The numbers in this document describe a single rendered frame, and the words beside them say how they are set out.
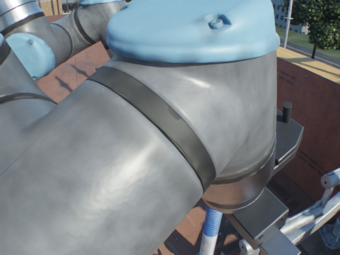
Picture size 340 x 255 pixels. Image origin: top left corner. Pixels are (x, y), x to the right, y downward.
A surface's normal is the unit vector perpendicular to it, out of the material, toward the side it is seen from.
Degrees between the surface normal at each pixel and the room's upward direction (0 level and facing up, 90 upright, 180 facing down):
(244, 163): 102
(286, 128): 25
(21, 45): 95
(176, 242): 0
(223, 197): 110
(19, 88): 15
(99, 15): 89
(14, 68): 75
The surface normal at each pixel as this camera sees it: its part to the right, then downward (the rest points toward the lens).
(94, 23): 0.00, 0.62
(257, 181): 0.50, 0.55
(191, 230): 0.00, -0.85
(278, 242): -0.29, -0.62
